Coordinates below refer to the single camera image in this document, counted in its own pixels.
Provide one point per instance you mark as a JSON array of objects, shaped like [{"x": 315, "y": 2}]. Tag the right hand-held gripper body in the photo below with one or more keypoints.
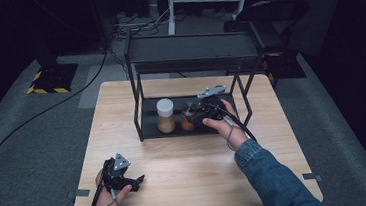
[{"x": 210, "y": 109}]

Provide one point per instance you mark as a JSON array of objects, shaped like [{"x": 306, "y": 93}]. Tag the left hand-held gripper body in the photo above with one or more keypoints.
[{"x": 118, "y": 175}]

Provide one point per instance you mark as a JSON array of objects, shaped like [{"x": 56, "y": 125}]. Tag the metal-lid jar with black spot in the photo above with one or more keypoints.
[{"x": 187, "y": 119}]

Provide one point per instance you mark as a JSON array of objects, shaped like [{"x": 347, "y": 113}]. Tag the white-lid spice jar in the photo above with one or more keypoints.
[{"x": 165, "y": 116}]

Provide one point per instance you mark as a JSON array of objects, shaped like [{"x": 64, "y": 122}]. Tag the black metal two-tier shelf rack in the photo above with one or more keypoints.
[{"x": 193, "y": 48}]

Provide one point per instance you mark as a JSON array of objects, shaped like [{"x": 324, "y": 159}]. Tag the person's right hand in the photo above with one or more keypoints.
[{"x": 228, "y": 127}]

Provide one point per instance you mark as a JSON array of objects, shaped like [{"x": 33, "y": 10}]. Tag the person's left hand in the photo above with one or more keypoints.
[{"x": 111, "y": 201}]

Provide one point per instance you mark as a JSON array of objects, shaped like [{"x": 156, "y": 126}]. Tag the grey tape strip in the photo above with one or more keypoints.
[
  {"x": 312, "y": 176},
  {"x": 79, "y": 193}
]

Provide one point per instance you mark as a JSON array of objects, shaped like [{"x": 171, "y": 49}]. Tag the black yellow-striped stand base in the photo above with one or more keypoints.
[
  {"x": 53, "y": 79},
  {"x": 284, "y": 65}
]

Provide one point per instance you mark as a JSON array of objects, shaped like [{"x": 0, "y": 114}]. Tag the black office chair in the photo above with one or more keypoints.
[{"x": 270, "y": 11}]

